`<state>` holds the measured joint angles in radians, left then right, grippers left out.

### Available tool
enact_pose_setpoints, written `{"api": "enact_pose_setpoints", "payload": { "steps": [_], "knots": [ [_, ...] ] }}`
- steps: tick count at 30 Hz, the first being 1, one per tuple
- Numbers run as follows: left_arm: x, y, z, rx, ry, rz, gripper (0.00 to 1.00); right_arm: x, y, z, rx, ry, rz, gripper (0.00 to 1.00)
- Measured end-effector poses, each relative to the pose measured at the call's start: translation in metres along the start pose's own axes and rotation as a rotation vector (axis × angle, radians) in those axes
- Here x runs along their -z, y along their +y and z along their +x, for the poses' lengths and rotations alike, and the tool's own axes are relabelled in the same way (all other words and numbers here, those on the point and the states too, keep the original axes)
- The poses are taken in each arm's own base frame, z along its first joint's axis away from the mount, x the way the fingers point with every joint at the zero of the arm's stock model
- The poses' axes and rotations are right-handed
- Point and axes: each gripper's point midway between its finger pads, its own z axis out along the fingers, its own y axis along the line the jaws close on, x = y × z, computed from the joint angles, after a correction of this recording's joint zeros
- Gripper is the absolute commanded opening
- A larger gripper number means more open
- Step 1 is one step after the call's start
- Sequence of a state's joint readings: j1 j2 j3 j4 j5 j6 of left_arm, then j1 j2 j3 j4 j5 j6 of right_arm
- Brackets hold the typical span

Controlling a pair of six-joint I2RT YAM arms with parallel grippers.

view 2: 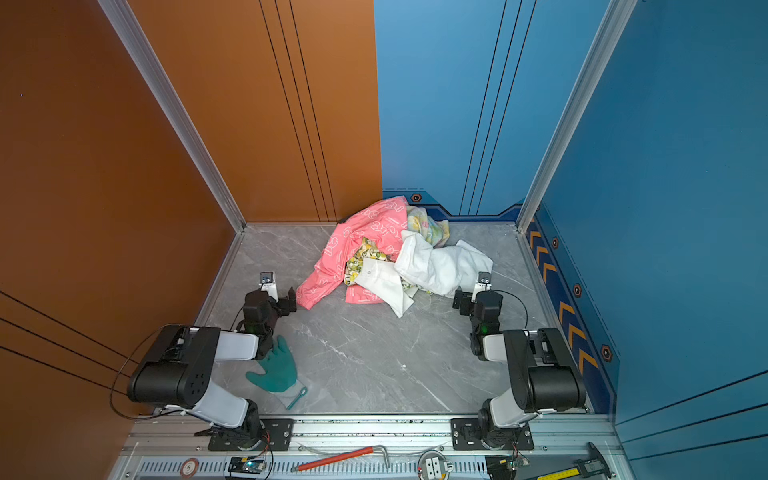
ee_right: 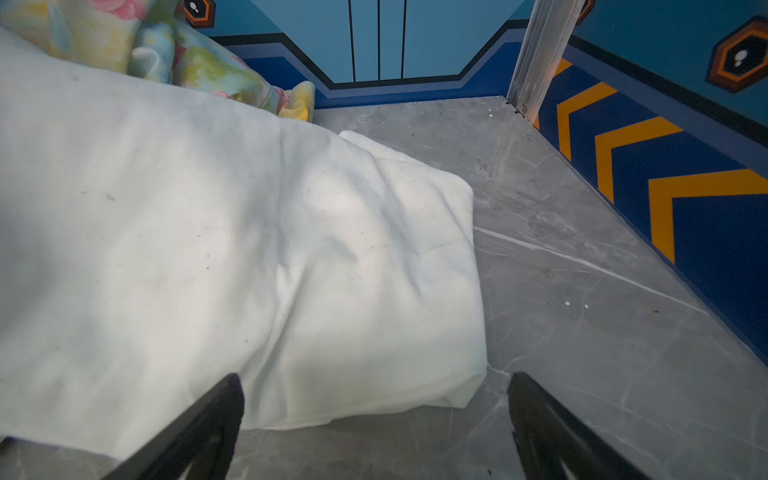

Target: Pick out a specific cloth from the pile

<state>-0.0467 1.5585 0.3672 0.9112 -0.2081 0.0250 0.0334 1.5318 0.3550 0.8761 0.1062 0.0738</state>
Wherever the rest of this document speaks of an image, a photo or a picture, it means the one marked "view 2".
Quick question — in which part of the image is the lemon print cloth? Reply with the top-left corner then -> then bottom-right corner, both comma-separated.
344,237 -> 390,286

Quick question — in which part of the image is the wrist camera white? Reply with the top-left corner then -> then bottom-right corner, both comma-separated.
259,271 -> 278,301
472,271 -> 492,301

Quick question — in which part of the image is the green rubber glove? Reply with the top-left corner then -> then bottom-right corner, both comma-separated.
245,336 -> 298,393

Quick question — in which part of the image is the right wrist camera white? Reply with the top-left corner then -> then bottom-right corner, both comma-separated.
472,271 -> 492,301

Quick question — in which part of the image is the pastel floral cloth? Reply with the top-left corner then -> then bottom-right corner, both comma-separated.
407,206 -> 450,248

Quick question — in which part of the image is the aluminium front rail frame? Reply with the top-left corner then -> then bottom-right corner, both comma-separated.
108,413 -> 634,479

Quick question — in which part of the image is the red handled hex key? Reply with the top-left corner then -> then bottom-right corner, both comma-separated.
291,445 -> 391,472

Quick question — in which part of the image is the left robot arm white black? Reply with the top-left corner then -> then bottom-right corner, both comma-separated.
126,282 -> 303,452

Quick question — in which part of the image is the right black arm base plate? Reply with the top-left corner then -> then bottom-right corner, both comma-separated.
450,417 -> 535,452

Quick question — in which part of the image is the green circuit board left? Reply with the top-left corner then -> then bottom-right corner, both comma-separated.
226,456 -> 268,479

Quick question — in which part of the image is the white cloth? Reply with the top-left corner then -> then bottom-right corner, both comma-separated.
354,231 -> 493,317

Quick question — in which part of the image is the white connector block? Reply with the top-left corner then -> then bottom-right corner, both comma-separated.
417,450 -> 454,480

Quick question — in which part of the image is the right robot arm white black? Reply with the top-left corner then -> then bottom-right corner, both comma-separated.
451,290 -> 587,451

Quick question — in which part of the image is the red round sticker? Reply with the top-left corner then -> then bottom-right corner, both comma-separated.
179,458 -> 200,479

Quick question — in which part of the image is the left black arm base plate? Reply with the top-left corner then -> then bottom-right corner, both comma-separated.
207,418 -> 295,453

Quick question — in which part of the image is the small circuit board right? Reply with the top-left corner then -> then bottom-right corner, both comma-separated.
485,455 -> 530,480

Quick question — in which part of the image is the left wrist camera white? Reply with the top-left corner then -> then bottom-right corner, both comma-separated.
259,271 -> 278,301

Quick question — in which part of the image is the pink printed cloth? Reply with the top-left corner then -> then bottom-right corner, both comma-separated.
296,196 -> 408,310

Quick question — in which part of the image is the digital caliper black yellow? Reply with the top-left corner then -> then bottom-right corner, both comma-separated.
530,442 -> 616,480

